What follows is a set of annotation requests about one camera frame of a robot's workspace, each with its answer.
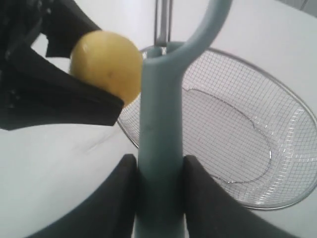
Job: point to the oval wire mesh basket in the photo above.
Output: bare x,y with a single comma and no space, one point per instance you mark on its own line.
252,134

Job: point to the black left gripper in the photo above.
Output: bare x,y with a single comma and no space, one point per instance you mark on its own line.
62,21

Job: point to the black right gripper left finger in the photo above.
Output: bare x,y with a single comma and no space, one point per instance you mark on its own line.
109,212

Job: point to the yellow lemon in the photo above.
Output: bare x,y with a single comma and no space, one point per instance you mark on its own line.
110,62

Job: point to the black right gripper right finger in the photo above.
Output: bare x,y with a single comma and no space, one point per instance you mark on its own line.
212,213

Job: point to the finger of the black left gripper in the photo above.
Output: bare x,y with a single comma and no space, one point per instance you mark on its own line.
34,92

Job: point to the teal vegetable peeler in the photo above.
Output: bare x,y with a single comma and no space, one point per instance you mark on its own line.
160,156

